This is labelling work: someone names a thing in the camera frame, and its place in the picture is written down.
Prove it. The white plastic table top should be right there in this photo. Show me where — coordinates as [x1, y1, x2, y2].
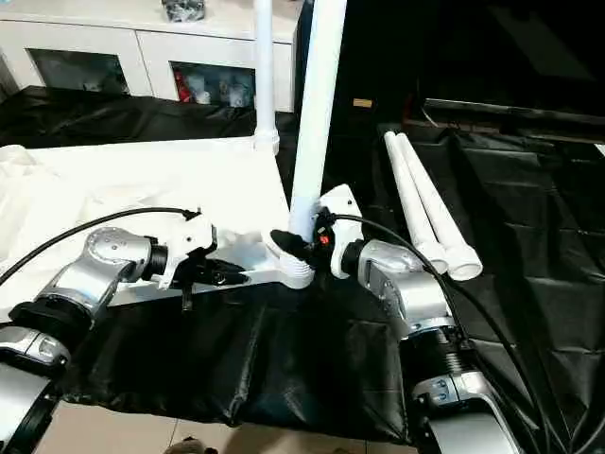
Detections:
[0, 134, 316, 308]

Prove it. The white plastic table leg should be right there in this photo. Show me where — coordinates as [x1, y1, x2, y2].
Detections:
[395, 132, 484, 283]
[282, 0, 349, 290]
[252, 0, 281, 155]
[383, 131, 449, 274]

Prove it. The black table mat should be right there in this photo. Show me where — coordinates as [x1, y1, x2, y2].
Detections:
[0, 84, 605, 445]

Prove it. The red bottle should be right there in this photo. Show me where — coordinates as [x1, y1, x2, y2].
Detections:
[174, 70, 191, 103]

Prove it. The white glass-door cabinet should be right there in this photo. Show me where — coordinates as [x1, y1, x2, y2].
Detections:
[0, 0, 297, 113]

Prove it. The dark long bar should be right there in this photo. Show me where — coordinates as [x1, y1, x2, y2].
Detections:
[423, 97, 605, 125]

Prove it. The dark bundle on cabinet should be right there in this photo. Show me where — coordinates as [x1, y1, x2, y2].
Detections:
[161, 0, 205, 23]

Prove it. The black left camera cable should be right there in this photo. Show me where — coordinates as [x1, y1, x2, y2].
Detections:
[0, 206, 202, 288]

